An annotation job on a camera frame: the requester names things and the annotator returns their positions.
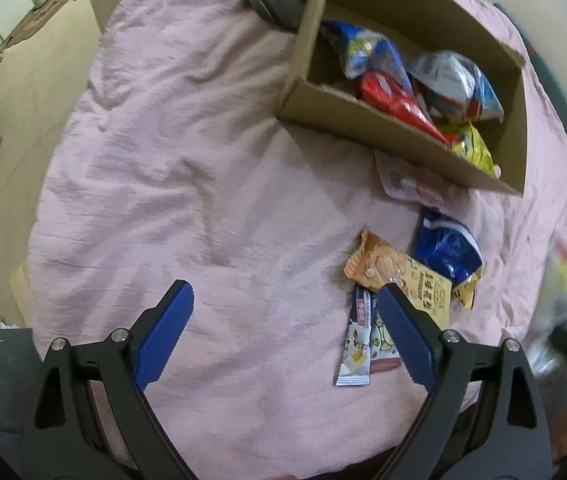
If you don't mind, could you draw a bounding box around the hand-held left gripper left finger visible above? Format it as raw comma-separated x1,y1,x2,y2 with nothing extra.
24,280,199,480

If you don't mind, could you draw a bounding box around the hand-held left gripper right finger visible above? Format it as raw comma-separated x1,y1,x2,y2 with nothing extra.
368,282,551,480

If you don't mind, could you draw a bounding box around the grey and red snack packet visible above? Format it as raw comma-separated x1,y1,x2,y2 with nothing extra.
368,310,404,375

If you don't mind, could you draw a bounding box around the small white snack packet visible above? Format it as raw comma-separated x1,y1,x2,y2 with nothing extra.
336,287,379,387

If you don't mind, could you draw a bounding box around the orange and beige peanut packet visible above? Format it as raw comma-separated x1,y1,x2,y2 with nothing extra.
344,230,453,321

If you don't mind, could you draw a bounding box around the dark blue snack packet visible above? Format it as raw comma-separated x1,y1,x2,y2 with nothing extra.
415,210,484,309

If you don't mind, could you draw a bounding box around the pink snack packet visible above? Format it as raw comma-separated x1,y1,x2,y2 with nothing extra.
374,152,457,207

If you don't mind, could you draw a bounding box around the yellow snack packet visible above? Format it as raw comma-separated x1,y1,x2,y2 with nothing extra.
451,121,498,178

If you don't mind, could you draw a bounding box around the brown cardboard box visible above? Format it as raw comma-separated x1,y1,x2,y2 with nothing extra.
276,0,527,197

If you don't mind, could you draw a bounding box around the light blue snack packet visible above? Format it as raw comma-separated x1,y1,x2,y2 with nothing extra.
406,50,505,125

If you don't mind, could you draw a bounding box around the blue and white snack packet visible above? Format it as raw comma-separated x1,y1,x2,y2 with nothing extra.
321,20,409,81

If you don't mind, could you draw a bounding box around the pink blanket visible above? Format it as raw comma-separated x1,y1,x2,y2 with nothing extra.
28,0,567,480

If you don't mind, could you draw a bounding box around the teal rolled mat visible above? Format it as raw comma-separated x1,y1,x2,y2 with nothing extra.
496,2,567,136

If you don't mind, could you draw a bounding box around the brown patterned rug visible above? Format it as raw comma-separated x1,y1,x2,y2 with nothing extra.
0,0,79,53

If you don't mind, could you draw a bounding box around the dark grey garment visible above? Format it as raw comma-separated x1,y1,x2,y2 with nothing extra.
244,0,314,31

